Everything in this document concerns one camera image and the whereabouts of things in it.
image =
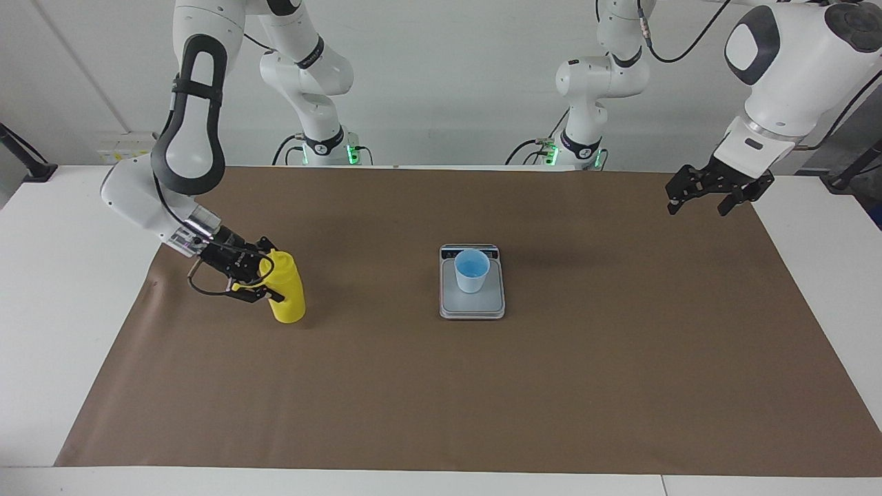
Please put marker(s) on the light blue cup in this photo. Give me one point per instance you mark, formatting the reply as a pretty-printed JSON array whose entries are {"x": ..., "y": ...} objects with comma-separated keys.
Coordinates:
[{"x": 472, "y": 281}]

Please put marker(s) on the yellow squeeze bottle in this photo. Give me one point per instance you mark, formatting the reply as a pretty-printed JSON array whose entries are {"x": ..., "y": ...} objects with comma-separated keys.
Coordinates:
[{"x": 289, "y": 296}]

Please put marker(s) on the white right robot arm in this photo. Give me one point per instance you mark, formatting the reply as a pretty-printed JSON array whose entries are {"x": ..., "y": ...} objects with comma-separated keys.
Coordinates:
[{"x": 189, "y": 145}]

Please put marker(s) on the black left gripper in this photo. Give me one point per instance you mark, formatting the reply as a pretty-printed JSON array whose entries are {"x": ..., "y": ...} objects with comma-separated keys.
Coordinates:
[{"x": 727, "y": 178}]

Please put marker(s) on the black table clamp stand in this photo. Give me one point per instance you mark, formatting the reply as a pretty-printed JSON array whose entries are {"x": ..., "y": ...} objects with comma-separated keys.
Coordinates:
[
  {"x": 38, "y": 171},
  {"x": 844, "y": 180}
]

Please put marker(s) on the blue object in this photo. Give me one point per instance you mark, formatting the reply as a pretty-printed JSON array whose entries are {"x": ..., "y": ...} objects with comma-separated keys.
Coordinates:
[{"x": 877, "y": 217}]

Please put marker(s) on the white wall outlet strip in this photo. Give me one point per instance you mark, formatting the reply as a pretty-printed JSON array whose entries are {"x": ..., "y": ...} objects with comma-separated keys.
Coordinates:
[{"x": 124, "y": 148}]

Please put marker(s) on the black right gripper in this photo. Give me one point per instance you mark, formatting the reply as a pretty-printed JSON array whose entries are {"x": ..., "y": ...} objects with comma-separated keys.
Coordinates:
[{"x": 234, "y": 260}]

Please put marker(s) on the brown paper mat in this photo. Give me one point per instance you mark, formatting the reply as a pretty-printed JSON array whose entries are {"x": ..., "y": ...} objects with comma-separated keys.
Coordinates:
[{"x": 441, "y": 393}]

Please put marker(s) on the silver digital kitchen scale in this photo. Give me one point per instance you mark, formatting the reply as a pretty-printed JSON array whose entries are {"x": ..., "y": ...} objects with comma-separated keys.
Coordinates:
[{"x": 472, "y": 306}]

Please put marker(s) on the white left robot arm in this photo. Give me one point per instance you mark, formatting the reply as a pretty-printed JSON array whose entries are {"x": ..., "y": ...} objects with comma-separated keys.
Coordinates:
[{"x": 792, "y": 76}]

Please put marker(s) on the dark grey panel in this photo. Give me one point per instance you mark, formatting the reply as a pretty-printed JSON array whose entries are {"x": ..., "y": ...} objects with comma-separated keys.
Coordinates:
[{"x": 861, "y": 131}]

